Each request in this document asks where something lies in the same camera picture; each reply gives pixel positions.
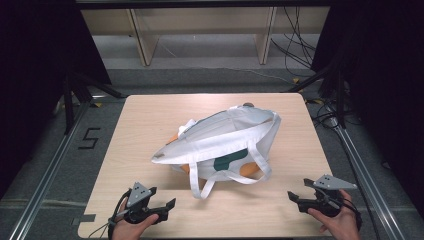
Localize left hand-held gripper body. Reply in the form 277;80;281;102
122;181;169;225

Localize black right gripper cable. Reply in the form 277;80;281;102
341;196;364;232

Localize light wooden shelf unit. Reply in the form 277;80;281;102
80;6;331;67

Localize aluminium floor rail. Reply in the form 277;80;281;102
7;98;92;240
327;115;407;240

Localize bundle of black floor cables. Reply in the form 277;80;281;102
270;6;318;78

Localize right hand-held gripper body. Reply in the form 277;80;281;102
297;173;359;218

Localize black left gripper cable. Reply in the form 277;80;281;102
87;187;133;240

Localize person's right hand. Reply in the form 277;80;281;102
306;188;363;240

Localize black metal stand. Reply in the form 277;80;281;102
62;70;126;135
285;61;348;130

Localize white canvas tote bag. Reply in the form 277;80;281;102
150;103;282;200

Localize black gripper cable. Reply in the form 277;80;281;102
87;187;133;240
341;196;364;232

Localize black curtain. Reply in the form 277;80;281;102
0;0;112;198
310;0;424;211

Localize person's left hand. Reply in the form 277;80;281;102
111;199;161;240

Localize black tape strip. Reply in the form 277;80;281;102
71;213;97;226

